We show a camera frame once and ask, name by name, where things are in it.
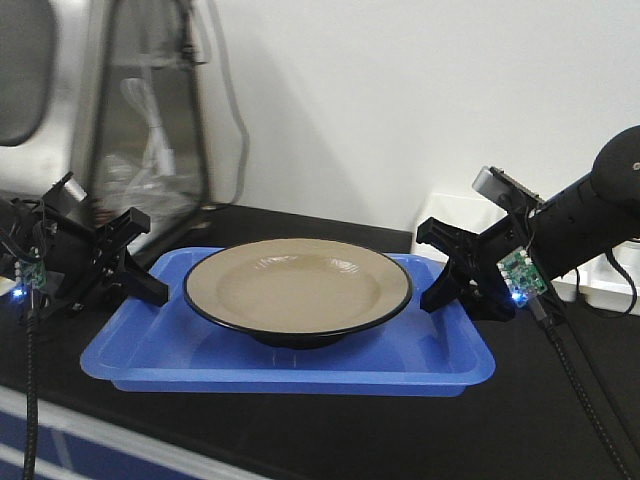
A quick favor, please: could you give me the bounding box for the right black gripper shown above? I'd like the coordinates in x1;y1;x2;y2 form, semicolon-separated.
416;199;532;320

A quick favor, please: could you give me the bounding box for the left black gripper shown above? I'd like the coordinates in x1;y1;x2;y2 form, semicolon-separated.
1;189;168;323

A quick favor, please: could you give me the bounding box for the blue plastic tray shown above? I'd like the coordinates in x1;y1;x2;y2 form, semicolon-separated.
80;247;495;397

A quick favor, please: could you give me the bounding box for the beige plate with black rim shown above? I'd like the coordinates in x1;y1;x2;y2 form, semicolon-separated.
183;238;413;349

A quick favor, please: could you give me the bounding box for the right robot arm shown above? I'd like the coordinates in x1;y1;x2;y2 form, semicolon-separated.
417;127;639;321

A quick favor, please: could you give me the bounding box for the right green circuit board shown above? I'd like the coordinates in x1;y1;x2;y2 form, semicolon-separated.
496;247;547;308

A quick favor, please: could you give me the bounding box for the green circuit board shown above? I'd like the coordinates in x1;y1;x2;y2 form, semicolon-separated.
14;258;47;290
496;247;547;308

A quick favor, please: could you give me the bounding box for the left green circuit board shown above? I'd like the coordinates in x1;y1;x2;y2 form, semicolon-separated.
14;258;47;290

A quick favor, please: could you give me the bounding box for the right white plastic bin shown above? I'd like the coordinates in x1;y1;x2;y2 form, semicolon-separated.
415;193;639;313

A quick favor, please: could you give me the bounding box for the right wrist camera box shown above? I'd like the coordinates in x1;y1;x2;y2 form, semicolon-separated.
472;166;543;208

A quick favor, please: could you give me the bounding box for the right braided black cable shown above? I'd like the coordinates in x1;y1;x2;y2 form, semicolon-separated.
529;294;640;480

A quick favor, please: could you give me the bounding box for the braided black cable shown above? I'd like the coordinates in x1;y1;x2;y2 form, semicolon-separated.
529;294;640;480
19;289;41;480

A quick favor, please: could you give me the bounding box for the metal frame stand with plastic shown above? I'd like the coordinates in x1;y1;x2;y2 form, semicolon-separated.
90;1;251;254

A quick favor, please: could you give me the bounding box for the left braided black cable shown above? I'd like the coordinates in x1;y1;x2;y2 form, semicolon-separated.
19;289;41;480

